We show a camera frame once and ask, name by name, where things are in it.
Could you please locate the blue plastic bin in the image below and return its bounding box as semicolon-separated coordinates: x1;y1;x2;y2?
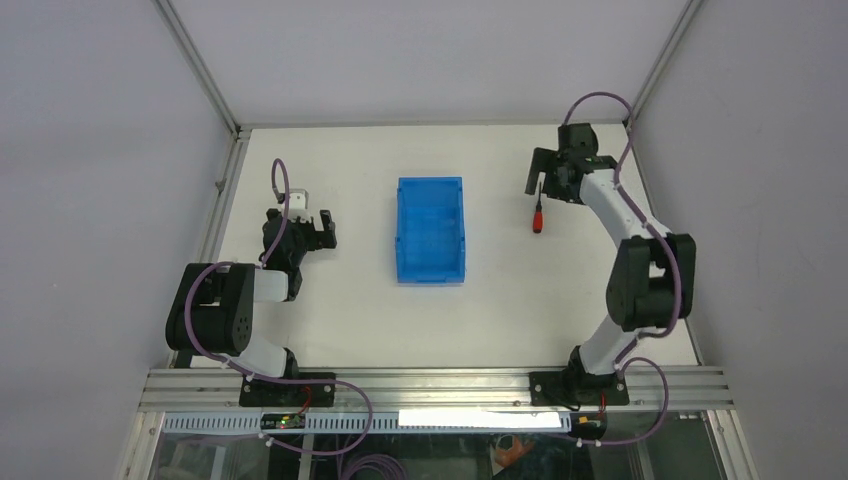
395;177;466;285

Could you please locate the orange object below table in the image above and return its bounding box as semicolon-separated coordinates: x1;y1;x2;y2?
491;435;535;472

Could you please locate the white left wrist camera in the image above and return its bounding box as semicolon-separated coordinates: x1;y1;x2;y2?
282;188;313;223

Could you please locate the aluminium corner post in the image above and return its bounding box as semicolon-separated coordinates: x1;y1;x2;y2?
625;0;705;127
152;0;241;138

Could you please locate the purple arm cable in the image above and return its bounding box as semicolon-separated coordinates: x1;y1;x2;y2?
561;91;683;447
184;158;374;458

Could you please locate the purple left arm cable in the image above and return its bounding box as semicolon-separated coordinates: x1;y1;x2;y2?
184;158;374;458

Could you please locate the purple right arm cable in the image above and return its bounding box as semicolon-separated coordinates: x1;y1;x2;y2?
561;91;683;447

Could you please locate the coiled purple cable bundle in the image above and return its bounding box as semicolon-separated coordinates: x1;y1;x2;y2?
339;454;409;480

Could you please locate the aluminium frame rail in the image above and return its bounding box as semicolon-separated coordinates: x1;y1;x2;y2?
138;366;735;412

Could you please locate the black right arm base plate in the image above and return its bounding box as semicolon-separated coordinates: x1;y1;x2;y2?
528;370;630;409

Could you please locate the right aluminium corner post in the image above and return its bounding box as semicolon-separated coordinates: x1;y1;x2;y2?
625;0;705;127

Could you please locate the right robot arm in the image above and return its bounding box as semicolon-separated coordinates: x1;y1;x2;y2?
525;123;696;405

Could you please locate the red handled screwdriver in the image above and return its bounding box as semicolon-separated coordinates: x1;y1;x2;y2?
532;183;544;234

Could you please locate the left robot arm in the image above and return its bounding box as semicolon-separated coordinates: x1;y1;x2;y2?
165;208;337;406

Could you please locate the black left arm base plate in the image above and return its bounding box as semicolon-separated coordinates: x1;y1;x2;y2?
238;371;336;409

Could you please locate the left aluminium corner post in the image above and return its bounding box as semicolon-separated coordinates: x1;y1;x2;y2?
152;0;241;138

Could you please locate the white slotted cable duct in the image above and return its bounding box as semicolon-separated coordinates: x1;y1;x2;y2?
162;409;571;436

